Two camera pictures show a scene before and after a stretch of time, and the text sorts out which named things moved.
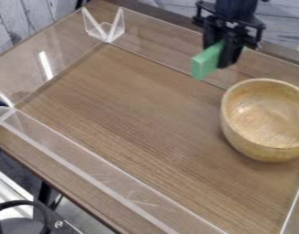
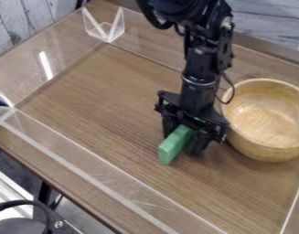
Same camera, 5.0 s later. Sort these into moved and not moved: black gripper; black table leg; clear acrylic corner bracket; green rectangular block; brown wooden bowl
Moved: black gripper; green rectangular block
Not moved: black table leg; clear acrylic corner bracket; brown wooden bowl
